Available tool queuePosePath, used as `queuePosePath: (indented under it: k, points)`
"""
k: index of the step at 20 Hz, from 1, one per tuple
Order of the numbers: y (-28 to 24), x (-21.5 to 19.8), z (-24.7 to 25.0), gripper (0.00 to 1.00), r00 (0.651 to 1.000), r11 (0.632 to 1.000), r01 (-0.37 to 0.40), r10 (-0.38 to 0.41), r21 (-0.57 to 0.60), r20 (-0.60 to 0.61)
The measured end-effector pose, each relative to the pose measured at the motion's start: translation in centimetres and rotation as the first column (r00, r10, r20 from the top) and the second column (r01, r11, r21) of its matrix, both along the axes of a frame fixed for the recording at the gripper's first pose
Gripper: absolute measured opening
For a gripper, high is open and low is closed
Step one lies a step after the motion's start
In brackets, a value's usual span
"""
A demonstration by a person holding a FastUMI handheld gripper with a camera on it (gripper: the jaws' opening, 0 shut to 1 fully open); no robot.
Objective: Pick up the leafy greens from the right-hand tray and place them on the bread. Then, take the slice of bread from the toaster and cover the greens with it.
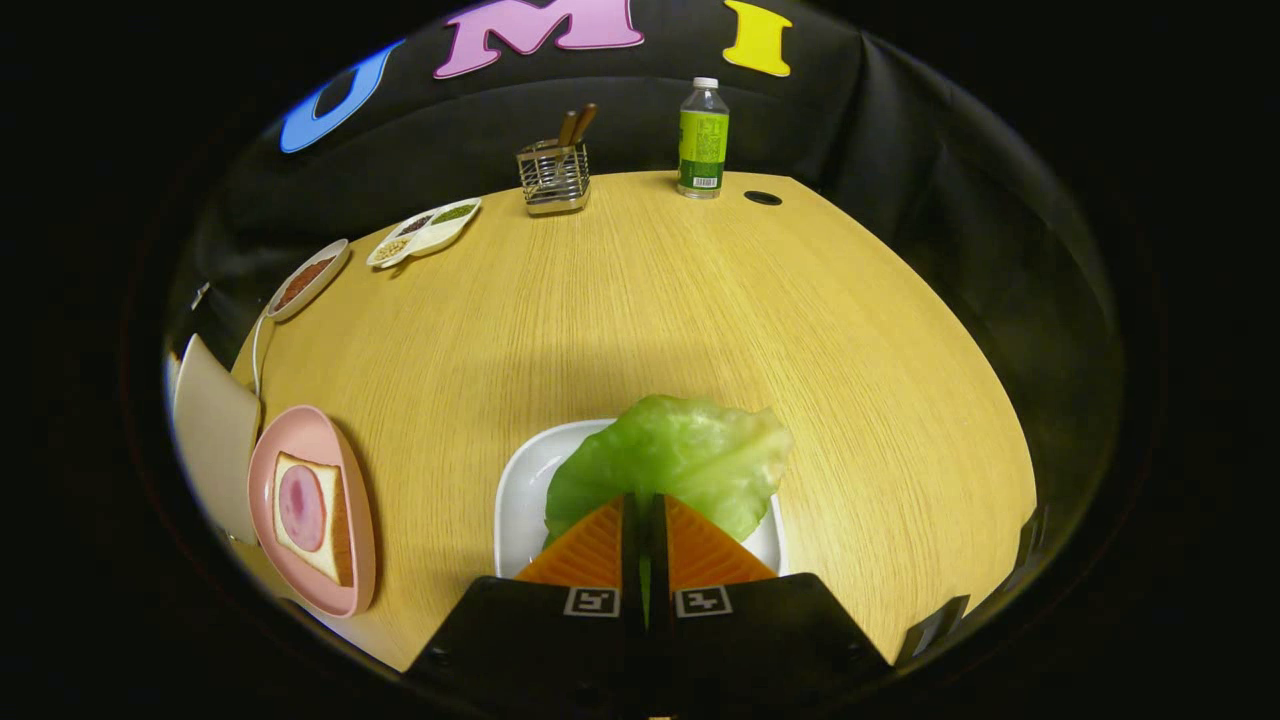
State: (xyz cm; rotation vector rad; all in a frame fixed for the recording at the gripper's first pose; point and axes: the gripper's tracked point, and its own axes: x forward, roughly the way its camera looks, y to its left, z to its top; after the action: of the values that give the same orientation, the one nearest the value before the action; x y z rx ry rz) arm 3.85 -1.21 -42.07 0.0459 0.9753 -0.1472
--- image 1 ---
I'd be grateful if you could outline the white square plate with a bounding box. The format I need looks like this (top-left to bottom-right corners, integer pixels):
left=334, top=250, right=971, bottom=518
left=494, top=419, right=788, bottom=581

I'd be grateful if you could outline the white toaster cable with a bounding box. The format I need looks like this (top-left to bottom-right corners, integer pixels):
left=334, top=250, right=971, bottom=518
left=251, top=312, right=276, bottom=396

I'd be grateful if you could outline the green-label plastic bottle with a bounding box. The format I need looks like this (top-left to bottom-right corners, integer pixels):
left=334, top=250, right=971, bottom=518
left=677, top=77, right=731, bottom=200

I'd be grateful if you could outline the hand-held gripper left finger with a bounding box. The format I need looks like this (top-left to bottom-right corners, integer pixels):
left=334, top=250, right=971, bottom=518
left=405, top=492, right=646, bottom=719

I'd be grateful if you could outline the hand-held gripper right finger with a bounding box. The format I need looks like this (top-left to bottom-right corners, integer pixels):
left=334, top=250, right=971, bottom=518
left=647, top=492, right=893, bottom=719

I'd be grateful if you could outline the white round plate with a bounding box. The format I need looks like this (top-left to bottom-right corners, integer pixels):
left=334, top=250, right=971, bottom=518
left=266, top=238, right=351, bottom=323

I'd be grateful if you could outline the brown cooked meat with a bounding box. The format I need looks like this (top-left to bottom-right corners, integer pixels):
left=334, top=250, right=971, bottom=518
left=276, top=256, right=337, bottom=309

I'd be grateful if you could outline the white bread slice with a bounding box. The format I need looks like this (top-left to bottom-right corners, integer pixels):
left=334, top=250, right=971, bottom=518
left=272, top=452, right=355, bottom=588

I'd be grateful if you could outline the metal wire utensil holder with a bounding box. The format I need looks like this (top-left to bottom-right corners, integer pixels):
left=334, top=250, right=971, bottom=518
left=516, top=138, right=592, bottom=217

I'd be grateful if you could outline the pink plate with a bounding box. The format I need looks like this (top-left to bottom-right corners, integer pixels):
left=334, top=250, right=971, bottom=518
left=247, top=404, right=378, bottom=619

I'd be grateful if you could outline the pink ham slice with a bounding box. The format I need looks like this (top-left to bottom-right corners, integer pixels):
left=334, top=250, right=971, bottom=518
left=279, top=465, right=329, bottom=553

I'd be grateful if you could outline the white toaster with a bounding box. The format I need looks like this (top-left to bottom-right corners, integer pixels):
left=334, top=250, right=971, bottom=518
left=172, top=333, right=263, bottom=546

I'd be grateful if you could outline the white divided seasoning dish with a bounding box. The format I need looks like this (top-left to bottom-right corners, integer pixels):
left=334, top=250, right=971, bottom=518
left=366, top=197, right=483, bottom=270

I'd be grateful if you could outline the green lettuce leaf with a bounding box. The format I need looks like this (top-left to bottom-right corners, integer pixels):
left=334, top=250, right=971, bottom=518
left=543, top=394, right=796, bottom=626

